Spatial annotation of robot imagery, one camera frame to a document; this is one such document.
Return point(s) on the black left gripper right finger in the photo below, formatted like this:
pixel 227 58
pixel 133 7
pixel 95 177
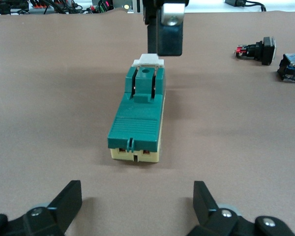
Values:
pixel 226 221

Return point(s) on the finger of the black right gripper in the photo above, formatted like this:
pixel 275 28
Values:
pixel 170 40

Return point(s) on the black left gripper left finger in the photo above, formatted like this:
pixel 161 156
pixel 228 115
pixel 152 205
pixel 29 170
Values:
pixel 44 218

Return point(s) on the black power adapter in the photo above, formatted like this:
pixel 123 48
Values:
pixel 233 2

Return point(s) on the black device red indicator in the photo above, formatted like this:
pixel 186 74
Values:
pixel 103 5

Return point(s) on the black square push button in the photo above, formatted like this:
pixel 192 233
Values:
pixel 265 50

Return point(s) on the green mushroom push button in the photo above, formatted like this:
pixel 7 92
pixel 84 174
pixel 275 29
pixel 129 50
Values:
pixel 293 67

